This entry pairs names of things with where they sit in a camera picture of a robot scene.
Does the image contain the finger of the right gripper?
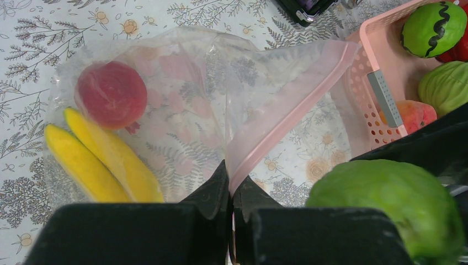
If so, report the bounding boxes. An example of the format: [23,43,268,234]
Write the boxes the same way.
[352,104,467,183]

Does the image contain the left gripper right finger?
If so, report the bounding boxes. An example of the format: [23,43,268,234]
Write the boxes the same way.
[230,178,412,264]

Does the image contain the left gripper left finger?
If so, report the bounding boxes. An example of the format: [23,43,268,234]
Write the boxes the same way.
[25,163,229,264]

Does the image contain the green toy custard apple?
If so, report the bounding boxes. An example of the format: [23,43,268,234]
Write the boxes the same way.
[305,159,466,264]

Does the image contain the pink plastic basket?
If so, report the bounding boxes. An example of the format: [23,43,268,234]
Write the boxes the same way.
[342,0,468,158]

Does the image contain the yellow toy bananas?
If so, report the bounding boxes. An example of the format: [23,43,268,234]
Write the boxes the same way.
[44,107,164,203]

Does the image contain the clear pink zip bag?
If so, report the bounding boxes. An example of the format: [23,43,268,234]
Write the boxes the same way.
[45,26,360,209]

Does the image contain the red toy pomegranate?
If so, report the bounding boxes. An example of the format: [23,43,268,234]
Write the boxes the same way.
[74,61,147,134]

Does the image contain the black poker chip case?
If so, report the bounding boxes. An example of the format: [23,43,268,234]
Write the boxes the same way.
[275,0,362,27]

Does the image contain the toy peach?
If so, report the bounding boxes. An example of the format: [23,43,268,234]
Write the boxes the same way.
[396,100,437,134]

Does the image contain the green toy cabbage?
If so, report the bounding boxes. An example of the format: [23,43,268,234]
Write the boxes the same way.
[418,61,467,117]

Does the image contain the red toy pepper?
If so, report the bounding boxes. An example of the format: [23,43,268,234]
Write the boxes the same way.
[428,1,467,62]

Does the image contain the green toy watermelon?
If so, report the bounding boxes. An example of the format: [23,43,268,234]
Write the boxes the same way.
[400,1,467,58]

